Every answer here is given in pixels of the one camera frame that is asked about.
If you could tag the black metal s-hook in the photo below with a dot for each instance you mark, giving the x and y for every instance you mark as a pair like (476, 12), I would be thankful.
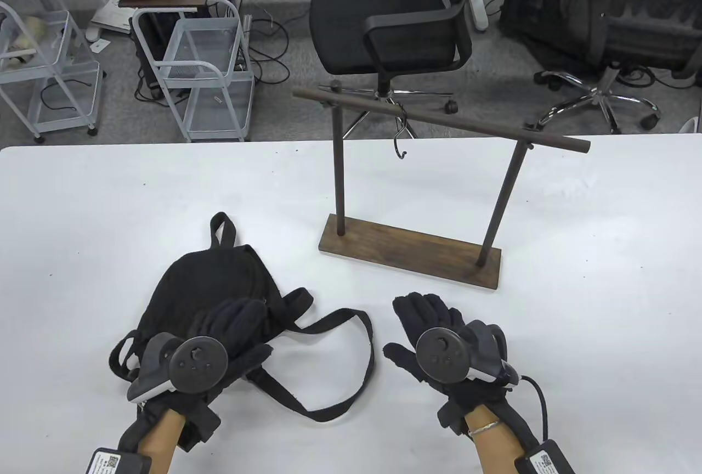
(402, 131)

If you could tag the person's left forearm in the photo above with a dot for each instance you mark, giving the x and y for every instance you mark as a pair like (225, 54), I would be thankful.
(156, 441)

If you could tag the dark wooden hanging rack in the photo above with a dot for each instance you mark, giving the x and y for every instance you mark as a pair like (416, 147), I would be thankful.
(417, 249)

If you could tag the black mesh office chair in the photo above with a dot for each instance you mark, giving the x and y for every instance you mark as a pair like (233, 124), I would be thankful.
(620, 7)

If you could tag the person's right hand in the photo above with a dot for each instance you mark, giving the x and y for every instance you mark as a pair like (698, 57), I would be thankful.
(428, 312)

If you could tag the person's right forearm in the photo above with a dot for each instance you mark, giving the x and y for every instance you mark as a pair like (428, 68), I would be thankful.
(496, 444)

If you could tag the black wrist sensor box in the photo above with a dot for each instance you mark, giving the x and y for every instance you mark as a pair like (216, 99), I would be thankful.
(545, 460)
(118, 462)

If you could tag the white metal utility cart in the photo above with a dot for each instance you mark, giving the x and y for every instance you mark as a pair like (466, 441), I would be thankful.
(38, 62)
(205, 57)

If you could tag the grey black hand controller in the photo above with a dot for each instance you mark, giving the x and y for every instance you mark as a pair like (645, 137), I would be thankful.
(460, 356)
(184, 364)

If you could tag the black backpack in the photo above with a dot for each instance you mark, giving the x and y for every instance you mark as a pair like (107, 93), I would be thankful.
(211, 285)

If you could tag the person's left hand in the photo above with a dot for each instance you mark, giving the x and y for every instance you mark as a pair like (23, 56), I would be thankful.
(230, 326)

